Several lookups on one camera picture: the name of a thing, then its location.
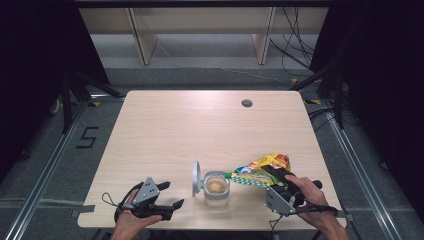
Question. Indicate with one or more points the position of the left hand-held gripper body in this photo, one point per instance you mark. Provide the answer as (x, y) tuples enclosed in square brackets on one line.
[(146, 195)]

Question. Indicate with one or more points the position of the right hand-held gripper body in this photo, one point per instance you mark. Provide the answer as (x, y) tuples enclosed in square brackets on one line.
[(281, 200)]

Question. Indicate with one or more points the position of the yellow seasoning pouch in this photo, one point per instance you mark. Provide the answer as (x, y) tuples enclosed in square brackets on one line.
[(256, 176)]

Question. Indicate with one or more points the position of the white lidded seasoning jar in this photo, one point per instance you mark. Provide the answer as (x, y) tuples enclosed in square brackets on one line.
[(216, 196)]

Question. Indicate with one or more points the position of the person's right hand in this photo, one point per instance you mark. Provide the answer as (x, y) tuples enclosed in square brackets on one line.
[(313, 200)]

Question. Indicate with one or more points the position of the person's left hand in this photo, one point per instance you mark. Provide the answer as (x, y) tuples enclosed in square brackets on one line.
[(130, 226)]

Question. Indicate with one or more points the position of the grey tape strip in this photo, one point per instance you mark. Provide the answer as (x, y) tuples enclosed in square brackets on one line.
[(83, 210)]

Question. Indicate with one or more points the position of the grey table grommet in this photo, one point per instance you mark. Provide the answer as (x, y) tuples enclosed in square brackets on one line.
[(247, 103)]

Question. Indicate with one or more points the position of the yellow black tape piece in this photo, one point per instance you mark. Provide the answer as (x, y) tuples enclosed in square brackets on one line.
[(312, 101), (294, 81), (96, 104)]

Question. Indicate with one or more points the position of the black metal stand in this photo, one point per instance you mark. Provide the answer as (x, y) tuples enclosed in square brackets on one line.
[(338, 100), (68, 100)]

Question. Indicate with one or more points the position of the dark curtain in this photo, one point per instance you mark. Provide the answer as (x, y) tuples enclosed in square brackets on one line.
[(33, 66), (383, 83)]

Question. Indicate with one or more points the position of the light wooden shelf unit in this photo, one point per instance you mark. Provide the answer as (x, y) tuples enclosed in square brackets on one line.
[(200, 20)]

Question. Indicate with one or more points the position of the aluminium floor rail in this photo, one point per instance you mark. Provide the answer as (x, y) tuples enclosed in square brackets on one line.
[(360, 166), (50, 166)]

